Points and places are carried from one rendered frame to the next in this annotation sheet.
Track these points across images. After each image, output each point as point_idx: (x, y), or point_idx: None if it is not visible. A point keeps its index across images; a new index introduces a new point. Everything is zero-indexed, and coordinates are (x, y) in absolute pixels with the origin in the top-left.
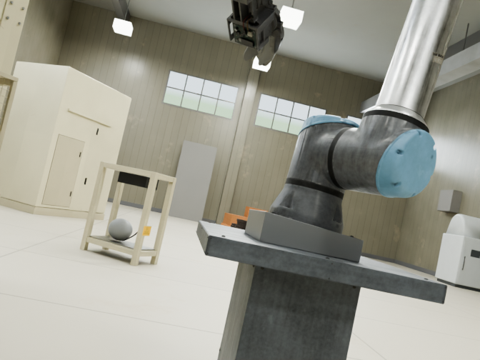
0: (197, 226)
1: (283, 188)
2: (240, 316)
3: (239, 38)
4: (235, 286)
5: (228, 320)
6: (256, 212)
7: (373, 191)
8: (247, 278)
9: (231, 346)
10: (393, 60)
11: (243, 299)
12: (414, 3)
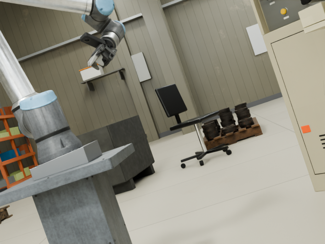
0: (111, 162)
1: (71, 132)
2: (112, 196)
3: (110, 61)
4: (101, 196)
5: (108, 218)
6: (91, 144)
7: None
8: (105, 177)
9: (117, 215)
10: (22, 68)
11: (109, 188)
12: (5, 38)
